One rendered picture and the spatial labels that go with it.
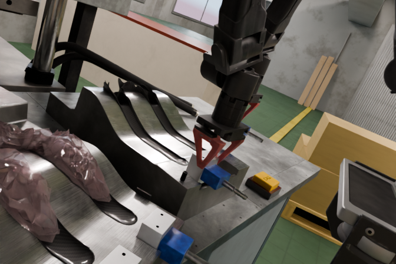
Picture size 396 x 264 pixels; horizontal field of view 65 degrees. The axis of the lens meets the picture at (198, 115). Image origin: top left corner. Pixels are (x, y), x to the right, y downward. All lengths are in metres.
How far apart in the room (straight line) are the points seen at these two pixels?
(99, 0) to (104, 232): 1.03
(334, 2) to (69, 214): 9.63
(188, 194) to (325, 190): 2.05
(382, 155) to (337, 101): 7.21
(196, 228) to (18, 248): 0.34
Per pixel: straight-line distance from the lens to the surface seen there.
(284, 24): 0.84
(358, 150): 2.52
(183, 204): 0.61
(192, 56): 3.21
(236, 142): 0.62
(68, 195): 0.51
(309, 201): 2.62
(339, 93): 9.68
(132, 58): 3.61
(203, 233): 0.66
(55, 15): 1.14
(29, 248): 0.45
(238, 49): 0.52
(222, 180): 0.61
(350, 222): 0.42
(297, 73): 9.76
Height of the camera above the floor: 1.18
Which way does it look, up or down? 17 degrees down
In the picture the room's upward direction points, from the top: 22 degrees clockwise
